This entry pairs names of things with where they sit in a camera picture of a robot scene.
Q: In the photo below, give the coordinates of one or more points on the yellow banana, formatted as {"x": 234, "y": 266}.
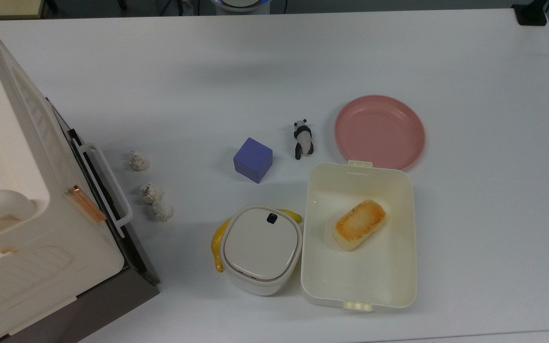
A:
{"x": 217, "y": 243}

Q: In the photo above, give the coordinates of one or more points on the beige cabinet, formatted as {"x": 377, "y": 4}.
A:
{"x": 7, "y": 6}

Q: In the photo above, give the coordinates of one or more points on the crumpled white paper ball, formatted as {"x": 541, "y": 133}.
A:
{"x": 138, "y": 161}
{"x": 162, "y": 212}
{"x": 152, "y": 193}

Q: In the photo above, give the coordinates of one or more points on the cream toy oven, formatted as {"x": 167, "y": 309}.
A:
{"x": 12, "y": 190}

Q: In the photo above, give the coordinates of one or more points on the black table clamp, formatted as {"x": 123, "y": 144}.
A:
{"x": 531, "y": 15}

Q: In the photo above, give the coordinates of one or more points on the small cream lidded bin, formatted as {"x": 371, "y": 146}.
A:
{"x": 260, "y": 250}

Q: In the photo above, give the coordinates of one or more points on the toasted bread slice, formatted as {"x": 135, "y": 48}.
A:
{"x": 359, "y": 225}

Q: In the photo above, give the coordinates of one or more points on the purple foam cube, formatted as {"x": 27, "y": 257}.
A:
{"x": 251, "y": 157}

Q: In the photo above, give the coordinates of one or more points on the cream plastic storage box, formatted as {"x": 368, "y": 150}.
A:
{"x": 389, "y": 276}

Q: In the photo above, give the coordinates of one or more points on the panda figurine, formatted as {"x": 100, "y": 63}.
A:
{"x": 303, "y": 138}

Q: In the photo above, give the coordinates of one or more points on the pink round plate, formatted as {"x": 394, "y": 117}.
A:
{"x": 379, "y": 131}

